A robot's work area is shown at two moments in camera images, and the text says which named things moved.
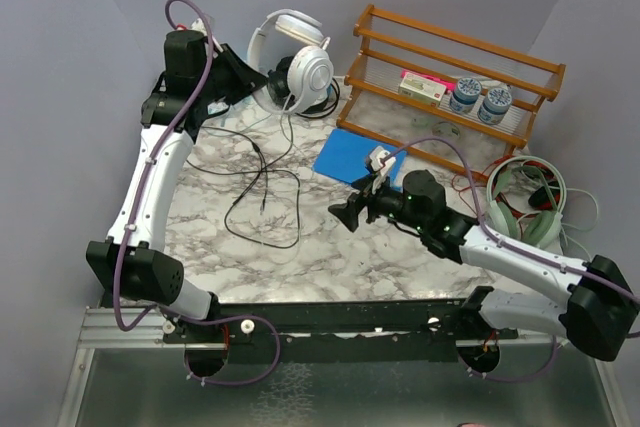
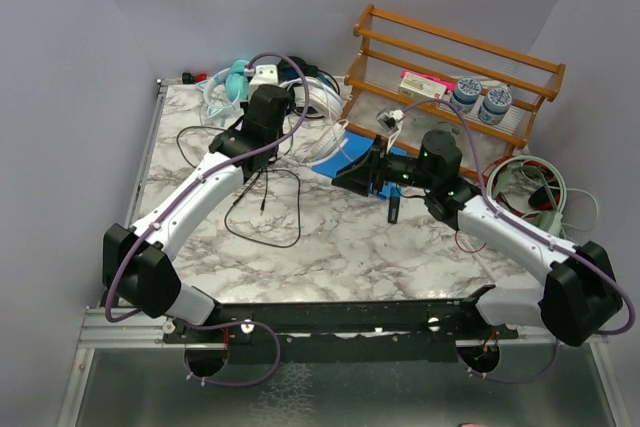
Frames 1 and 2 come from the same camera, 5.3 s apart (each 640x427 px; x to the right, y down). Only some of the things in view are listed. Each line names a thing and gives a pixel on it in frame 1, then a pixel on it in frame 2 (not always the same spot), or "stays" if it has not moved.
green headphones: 540,227 stays
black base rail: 345,331 stays
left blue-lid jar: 465,95 stays
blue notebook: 344,156 stays
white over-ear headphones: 310,72 -> 328,102
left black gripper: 246,79 -> 246,107
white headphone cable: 280,123 -> 302,161
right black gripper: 349,212 -> 370,167
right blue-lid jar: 494,107 stays
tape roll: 445,129 stays
